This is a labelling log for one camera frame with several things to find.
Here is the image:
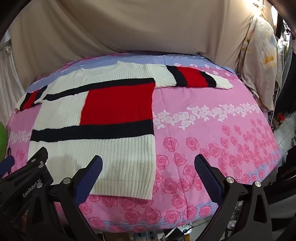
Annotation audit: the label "white power strip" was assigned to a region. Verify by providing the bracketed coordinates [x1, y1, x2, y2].
[132, 230, 160, 241]

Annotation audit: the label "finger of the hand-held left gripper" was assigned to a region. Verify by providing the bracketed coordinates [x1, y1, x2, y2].
[24, 146, 49, 173]
[0, 156, 15, 178]

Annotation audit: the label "dark hanging clothes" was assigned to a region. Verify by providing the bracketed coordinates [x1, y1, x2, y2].
[273, 19, 296, 122]

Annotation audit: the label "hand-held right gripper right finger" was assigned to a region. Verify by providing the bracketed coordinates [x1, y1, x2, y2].
[194, 154, 273, 241]

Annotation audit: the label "beige patterned pillow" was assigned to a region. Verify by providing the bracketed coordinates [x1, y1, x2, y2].
[238, 16, 284, 112]

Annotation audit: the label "beige backdrop curtain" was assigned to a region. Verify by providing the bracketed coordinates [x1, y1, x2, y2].
[9, 0, 257, 80]

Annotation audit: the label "white red black knit sweater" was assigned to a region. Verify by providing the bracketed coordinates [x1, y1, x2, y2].
[15, 61, 234, 200]

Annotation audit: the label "pink floral bed sheet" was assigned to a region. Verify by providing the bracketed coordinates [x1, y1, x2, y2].
[5, 52, 284, 233]

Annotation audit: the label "green object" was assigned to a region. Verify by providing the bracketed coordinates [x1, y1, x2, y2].
[0, 122, 8, 160]

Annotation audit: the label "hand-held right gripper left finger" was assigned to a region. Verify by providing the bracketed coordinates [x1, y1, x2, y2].
[22, 155, 104, 241]

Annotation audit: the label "white sheer curtain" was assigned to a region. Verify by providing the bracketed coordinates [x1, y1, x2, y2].
[0, 42, 26, 116]

